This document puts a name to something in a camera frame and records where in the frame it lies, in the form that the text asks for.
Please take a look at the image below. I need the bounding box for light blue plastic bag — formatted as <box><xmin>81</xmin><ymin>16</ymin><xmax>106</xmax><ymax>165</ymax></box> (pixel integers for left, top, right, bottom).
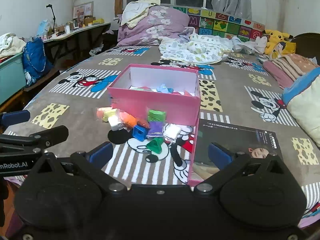
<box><xmin>36</xmin><ymin>19</ymin><xmax>50</xmax><ymax>37</ymax></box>

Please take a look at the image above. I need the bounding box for green triangle mould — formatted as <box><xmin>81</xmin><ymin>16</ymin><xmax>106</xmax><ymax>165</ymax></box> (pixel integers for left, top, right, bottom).
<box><xmin>146</xmin><ymin>137</ymin><xmax>164</xmax><ymax>155</ymax></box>

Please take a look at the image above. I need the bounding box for green clay packet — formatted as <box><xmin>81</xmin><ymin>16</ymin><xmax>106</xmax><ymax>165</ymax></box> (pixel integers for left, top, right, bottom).
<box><xmin>147</xmin><ymin>109</ymin><xmax>167</xmax><ymax>123</ymax></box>

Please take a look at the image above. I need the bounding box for blue square mould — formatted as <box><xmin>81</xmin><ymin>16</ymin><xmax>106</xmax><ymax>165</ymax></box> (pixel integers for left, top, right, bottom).
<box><xmin>132</xmin><ymin>125</ymin><xmax>150</xmax><ymax>142</ymax></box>

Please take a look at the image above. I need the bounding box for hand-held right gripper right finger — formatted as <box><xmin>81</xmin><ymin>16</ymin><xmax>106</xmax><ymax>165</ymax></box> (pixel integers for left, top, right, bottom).
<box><xmin>194</xmin><ymin>142</ymin><xmax>294</xmax><ymax>194</ymax></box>

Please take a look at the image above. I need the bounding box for white leaf-print quilt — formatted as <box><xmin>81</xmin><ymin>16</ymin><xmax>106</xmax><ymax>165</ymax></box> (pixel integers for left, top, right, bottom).
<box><xmin>158</xmin><ymin>33</ymin><xmax>234</xmax><ymax>65</ymax></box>

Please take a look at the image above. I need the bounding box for black stand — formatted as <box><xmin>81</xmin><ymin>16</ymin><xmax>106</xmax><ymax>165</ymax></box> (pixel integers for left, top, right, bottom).
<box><xmin>46</xmin><ymin>4</ymin><xmax>57</xmax><ymax>30</ymax></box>

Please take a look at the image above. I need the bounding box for dark cloth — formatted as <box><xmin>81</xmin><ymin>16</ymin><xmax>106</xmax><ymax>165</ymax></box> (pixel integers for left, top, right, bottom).
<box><xmin>102</xmin><ymin>29</ymin><xmax>119</xmax><ymax>52</ymax></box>

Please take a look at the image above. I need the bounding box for purple clay packet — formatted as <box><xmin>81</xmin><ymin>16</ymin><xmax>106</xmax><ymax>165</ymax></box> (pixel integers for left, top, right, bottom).
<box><xmin>146</xmin><ymin>121</ymin><xmax>164</xmax><ymax>138</ymax></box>

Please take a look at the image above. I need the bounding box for white clay packet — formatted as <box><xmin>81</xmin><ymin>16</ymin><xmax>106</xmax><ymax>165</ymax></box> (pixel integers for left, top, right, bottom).
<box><xmin>163</xmin><ymin>124</ymin><xmax>182</xmax><ymax>143</ymax></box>

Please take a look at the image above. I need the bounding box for cluttered black desk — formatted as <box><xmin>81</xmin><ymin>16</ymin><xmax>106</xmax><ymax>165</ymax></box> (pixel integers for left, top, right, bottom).
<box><xmin>42</xmin><ymin>22</ymin><xmax>112</xmax><ymax>63</ymax></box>

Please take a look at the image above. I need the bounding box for yellow clay packet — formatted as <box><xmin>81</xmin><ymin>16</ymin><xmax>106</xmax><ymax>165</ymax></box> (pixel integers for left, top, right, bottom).
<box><xmin>103</xmin><ymin>110</ymin><xmax>118</xmax><ymax>123</ymax></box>

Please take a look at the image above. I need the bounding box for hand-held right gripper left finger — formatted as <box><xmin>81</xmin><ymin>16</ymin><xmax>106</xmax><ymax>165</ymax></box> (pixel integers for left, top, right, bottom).
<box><xmin>25</xmin><ymin>142</ymin><xmax>128</xmax><ymax>194</ymax></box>

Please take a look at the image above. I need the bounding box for yellow plush toy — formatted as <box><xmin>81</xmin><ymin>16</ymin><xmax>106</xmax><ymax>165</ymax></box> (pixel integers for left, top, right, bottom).
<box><xmin>264</xmin><ymin>29</ymin><xmax>297</xmax><ymax>60</ymax></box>

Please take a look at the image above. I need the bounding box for dark brown chair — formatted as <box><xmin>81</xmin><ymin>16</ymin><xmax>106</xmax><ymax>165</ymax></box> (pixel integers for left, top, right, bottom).
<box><xmin>291</xmin><ymin>32</ymin><xmax>320</xmax><ymax>60</ymax></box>

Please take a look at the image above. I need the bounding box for cartoon mouse printed blanket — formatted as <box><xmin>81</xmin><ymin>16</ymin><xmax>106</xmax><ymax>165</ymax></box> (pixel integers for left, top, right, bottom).
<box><xmin>4</xmin><ymin>44</ymin><xmax>320</xmax><ymax>228</ymax></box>

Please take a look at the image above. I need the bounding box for white clothes heap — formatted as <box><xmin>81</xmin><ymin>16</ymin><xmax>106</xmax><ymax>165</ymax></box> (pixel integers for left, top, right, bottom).
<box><xmin>0</xmin><ymin>33</ymin><xmax>27</xmax><ymax>58</ymax></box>

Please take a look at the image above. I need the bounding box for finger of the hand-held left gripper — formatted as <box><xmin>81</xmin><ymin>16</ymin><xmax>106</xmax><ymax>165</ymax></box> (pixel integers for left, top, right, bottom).
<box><xmin>0</xmin><ymin>125</ymin><xmax>69</xmax><ymax>155</ymax></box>
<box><xmin>0</xmin><ymin>110</ymin><xmax>31</xmax><ymax>128</ymax></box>

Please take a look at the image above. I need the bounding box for white crumpled cloth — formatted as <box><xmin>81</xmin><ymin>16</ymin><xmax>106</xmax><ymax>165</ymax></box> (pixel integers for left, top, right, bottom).
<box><xmin>231</xmin><ymin>36</ymin><xmax>255</xmax><ymax>54</ymax></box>

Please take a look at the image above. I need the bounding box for orange clay packet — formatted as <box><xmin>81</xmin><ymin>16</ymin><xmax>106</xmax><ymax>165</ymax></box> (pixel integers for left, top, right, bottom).
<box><xmin>96</xmin><ymin>107</ymin><xmax>113</xmax><ymax>122</ymax></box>
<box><xmin>119</xmin><ymin>112</ymin><xmax>138</xmax><ymax>130</ymax></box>

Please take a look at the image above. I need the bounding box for white clay block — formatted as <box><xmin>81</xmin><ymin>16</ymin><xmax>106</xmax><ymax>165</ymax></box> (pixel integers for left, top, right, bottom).
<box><xmin>108</xmin><ymin>115</ymin><xmax>125</xmax><ymax>132</ymax></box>

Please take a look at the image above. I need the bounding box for white plush toy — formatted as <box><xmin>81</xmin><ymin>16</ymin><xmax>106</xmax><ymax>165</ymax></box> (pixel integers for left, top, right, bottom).
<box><xmin>254</xmin><ymin>36</ymin><xmax>268</xmax><ymax>54</ymax></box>

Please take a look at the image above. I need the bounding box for pink folded blanket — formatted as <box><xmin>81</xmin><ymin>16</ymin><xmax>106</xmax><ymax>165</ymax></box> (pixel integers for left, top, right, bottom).
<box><xmin>262</xmin><ymin>54</ymin><xmax>320</xmax><ymax>89</ymax></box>

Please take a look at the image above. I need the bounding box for pink cardboard box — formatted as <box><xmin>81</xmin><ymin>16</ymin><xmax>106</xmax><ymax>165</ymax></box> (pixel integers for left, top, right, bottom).
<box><xmin>107</xmin><ymin>64</ymin><xmax>201</xmax><ymax>126</ymax></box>

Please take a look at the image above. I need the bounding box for blue and cream pillow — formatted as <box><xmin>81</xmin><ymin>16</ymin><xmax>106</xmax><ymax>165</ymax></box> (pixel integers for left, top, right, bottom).
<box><xmin>281</xmin><ymin>67</ymin><xmax>320</xmax><ymax>147</ymax></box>

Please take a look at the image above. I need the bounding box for teal storage bin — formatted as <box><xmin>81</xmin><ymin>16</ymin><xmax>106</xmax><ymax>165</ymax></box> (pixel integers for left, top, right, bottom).
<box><xmin>0</xmin><ymin>52</ymin><xmax>27</xmax><ymax>105</ymax></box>

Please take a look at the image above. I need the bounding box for purple floral duvet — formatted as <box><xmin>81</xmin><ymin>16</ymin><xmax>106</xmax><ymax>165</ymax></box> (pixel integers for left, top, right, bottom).
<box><xmin>117</xmin><ymin>6</ymin><xmax>196</xmax><ymax>47</ymax></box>

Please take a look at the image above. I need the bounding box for cream blanket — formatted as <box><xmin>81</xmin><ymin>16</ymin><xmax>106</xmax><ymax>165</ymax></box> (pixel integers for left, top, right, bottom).
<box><xmin>120</xmin><ymin>0</ymin><xmax>161</xmax><ymax>29</ymax></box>

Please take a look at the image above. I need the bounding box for colourful alphabet foam mat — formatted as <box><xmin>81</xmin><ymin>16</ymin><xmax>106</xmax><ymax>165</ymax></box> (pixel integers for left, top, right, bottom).
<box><xmin>160</xmin><ymin>4</ymin><xmax>265</xmax><ymax>42</ymax></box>

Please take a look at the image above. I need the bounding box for framed wall picture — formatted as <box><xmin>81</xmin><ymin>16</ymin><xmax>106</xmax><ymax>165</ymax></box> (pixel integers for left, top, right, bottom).
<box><xmin>73</xmin><ymin>1</ymin><xmax>94</xmax><ymax>20</ymax></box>

